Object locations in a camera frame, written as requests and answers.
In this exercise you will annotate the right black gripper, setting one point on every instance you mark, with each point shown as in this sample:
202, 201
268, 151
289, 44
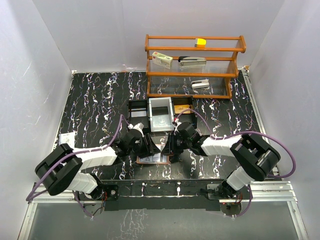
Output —
173, 145

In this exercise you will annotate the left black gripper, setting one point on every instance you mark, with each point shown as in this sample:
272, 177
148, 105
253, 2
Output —
146, 145

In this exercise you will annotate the silver magnetic stripe card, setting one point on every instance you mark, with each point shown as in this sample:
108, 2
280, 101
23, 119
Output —
157, 158

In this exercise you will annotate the silver VIP card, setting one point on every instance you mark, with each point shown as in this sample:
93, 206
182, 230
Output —
147, 160

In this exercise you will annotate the pink leather card holder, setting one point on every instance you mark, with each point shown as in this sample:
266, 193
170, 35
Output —
165, 161

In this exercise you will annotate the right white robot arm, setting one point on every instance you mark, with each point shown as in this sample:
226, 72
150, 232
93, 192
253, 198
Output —
256, 157

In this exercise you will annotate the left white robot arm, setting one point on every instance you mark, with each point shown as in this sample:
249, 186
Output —
63, 168

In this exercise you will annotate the gold card in tray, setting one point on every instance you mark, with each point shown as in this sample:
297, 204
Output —
180, 108

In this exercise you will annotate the silver card in tray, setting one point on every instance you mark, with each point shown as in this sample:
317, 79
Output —
137, 114

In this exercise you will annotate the middle white tray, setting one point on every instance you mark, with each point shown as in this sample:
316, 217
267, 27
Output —
161, 114

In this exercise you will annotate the right black tray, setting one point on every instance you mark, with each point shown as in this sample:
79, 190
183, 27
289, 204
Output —
182, 103

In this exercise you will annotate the black tray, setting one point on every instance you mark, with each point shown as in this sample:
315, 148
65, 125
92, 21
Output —
182, 103
139, 105

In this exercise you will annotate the left black tray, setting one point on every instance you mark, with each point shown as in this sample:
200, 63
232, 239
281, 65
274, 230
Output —
139, 105

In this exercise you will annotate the black front base bar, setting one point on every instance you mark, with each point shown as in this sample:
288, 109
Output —
135, 194

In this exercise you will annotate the small white hole punch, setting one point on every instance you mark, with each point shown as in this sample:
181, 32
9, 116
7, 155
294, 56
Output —
200, 84

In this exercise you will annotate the orange wooden shelf rack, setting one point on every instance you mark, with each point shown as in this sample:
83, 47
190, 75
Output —
221, 68

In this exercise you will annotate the grey black stapler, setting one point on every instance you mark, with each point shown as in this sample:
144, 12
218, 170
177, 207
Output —
191, 61

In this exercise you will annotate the white paper label sheet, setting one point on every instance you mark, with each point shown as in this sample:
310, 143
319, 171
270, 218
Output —
67, 138

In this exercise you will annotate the white staples box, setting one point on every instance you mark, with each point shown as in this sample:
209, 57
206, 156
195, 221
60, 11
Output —
162, 60

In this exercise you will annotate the yellow sticky note block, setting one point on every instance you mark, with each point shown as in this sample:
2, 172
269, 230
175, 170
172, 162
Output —
200, 42

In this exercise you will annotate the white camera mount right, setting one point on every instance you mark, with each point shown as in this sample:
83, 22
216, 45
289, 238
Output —
176, 122

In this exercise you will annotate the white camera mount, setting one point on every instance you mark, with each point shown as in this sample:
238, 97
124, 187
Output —
176, 122
139, 127

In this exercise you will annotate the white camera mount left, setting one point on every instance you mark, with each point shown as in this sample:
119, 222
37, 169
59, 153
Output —
139, 127

